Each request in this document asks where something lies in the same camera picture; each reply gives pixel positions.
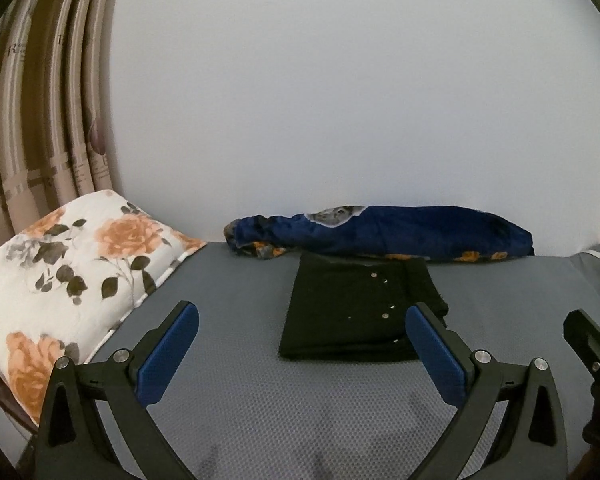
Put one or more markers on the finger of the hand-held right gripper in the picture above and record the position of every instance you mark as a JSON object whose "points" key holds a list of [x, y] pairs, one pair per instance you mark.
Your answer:
{"points": [[590, 340]]}

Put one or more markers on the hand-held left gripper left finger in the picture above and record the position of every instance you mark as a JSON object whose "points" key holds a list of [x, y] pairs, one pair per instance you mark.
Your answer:
{"points": [[167, 355]]}

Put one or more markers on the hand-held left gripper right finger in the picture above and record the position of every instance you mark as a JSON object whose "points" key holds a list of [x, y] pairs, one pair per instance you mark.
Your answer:
{"points": [[435, 355]]}

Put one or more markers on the black pants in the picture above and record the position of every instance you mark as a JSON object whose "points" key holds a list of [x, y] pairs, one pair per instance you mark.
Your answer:
{"points": [[340, 310]]}

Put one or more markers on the grey padded work table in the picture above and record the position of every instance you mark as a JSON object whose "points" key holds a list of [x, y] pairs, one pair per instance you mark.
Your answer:
{"points": [[230, 285]]}

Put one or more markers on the blue floral cushion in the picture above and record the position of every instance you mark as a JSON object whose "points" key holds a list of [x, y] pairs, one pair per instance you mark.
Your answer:
{"points": [[405, 230]]}

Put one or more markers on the white floral pillow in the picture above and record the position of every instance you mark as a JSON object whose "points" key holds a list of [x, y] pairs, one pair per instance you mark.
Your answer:
{"points": [[80, 260]]}

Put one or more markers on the beige striped curtain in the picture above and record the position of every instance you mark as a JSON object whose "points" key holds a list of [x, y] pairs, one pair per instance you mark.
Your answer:
{"points": [[40, 110]]}

